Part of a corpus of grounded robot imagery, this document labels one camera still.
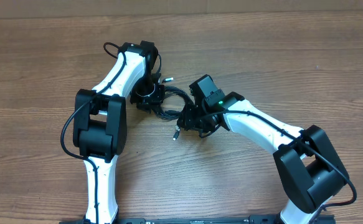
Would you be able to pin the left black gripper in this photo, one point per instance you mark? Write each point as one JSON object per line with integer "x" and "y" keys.
{"x": 148, "y": 101}

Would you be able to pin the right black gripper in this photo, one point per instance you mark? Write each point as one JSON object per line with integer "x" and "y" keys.
{"x": 187, "y": 117}

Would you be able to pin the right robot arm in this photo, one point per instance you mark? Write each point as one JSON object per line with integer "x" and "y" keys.
{"x": 308, "y": 165}

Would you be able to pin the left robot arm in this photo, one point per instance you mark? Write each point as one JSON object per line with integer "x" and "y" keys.
{"x": 99, "y": 122}

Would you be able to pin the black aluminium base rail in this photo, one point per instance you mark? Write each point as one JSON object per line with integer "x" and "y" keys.
{"x": 196, "y": 220}

